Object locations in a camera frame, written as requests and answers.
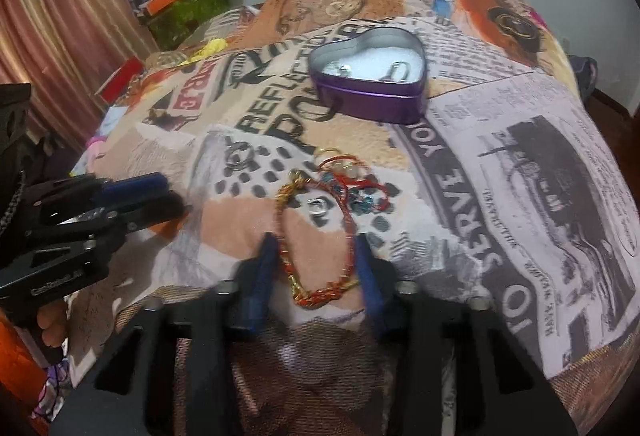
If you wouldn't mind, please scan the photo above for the green cloth covered table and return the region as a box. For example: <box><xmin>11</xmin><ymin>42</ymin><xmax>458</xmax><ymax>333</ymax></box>
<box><xmin>142</xmin><ymin>0</ymin><xmax>236</xmax><ymax>52</ymax></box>

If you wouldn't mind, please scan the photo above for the silver hoop earring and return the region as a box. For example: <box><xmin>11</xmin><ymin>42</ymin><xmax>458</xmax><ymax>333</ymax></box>
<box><xmin>382</xmin><ymin>60</ymin><xmax>409</xmax><ymax>82</ymax></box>

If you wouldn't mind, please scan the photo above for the blue bead charm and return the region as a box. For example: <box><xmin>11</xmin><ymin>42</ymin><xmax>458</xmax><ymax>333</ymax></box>
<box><xmin>352</xmin><ymin>193</ymin><xmax>376</xmax><ymax>217</ymax></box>

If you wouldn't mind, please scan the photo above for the purple heart-shaped tin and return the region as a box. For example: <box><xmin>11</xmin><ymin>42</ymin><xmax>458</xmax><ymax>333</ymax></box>
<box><xmin>307</xmin><ymin>27</ymin><xmax>428</xmax><ymax>126</ymax></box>

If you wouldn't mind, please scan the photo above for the dark metal double ring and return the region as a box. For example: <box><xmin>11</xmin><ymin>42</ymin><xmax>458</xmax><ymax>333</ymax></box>
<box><xmin>225</xmin><ymin>141</ymin><xmax>258</xmax><ymax>169</ymax></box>

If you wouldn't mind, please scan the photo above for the red gold beaded bracelet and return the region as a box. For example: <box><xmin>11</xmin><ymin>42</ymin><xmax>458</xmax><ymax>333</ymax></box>
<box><xmin>274</xmin><ymin>178</ymin><xmax>362</xmax><ymax>309</ymax></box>

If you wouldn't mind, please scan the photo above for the person's left hand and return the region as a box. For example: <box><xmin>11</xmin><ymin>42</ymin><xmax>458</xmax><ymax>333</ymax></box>
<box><xmin>36</xmin><ymin>300</ymin><xmax>70</xmax><ymax>349</ymax></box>

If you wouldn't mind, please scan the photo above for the gold wire hoop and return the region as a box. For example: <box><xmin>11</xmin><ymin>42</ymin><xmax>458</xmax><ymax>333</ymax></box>
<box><xmin>317</xmin><ymin>147</ymin><xmax>353</xmax><ymax>177</ymax></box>

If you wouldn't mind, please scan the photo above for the red string bracelet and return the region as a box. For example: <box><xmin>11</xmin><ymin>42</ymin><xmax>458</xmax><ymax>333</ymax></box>
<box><xmin>317</xmin><ymin>158</ymin><xmax>393</xmax><ymax>217</ymax></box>

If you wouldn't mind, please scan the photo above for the red box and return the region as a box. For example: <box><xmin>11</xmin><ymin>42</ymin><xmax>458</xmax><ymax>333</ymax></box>
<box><xmin>95</xmin><ymin>57</ymin><xmax>143</xmax><ymax>99</ymax></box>

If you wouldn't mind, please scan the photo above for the printed blanket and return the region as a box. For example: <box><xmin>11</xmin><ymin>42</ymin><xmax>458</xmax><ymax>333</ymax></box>
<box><xmin>65</xmin><ymin>0</ymin><xmax>640</xmax><ymax>436</ymax></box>

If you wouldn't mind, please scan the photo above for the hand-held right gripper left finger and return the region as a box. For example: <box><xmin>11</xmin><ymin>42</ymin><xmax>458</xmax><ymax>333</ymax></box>
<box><xmin>80</xmin><ymin>232</ymin><xmax>281</xmax><ymax>436</ymax></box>

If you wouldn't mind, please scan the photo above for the striped curtain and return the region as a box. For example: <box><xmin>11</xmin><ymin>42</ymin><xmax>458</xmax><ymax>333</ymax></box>
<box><xmin>0</xmin><ymin>0</ymin><xmax>151</xmax><ymax>152</ymax></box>

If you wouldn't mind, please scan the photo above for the yellow cloth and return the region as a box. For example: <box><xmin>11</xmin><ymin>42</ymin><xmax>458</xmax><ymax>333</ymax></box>
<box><xmin>192</xmin><ymin>38</ymin><xmax>227</xmax><ymax>62</ymax></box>

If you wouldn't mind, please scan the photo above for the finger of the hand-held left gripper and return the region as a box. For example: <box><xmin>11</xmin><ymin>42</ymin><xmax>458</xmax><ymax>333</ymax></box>
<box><xmin>22</xmin><ymin>172</ymin><xmax>171</xmax><ymax>222</ymax></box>
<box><xmin>0</xmin><ymin>192</ymin><xmax>187</xmax><ymax>304</ymax></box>

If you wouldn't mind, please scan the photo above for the dark bag on floor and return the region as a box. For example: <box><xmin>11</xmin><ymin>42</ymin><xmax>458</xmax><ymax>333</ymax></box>
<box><xmin>567</xmin><ymin>56</ymin><xmax>598</xmax><ymax>104</ymax></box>

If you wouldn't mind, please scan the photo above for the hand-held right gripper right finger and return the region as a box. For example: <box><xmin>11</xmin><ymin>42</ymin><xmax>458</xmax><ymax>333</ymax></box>
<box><xmin>354</xmin><ymin>235</ymin><xmax>581</xmax><ymax>436</ymax></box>

